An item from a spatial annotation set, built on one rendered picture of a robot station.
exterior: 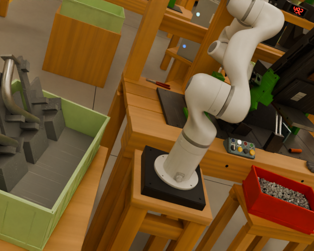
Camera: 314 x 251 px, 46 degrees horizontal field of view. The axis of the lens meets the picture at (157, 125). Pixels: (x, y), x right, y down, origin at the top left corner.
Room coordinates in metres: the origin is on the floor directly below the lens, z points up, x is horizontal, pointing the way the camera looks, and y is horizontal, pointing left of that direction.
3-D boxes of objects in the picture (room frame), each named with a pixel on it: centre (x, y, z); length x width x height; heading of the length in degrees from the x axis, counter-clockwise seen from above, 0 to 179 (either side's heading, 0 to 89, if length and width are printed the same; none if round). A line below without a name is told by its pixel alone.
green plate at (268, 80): (1.91, -0.45, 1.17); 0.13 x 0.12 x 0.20; 110
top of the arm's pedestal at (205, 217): (1.25, -0.14, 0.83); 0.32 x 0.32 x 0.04; 13
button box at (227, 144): (1.65, -0.42, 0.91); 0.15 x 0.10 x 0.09; 110
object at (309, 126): (1.93, -0.61, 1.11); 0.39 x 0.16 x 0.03; 20
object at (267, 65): (2.16, -0.55, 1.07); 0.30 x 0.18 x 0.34; 110
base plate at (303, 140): (2.00, -0.50, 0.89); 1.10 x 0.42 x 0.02; 110
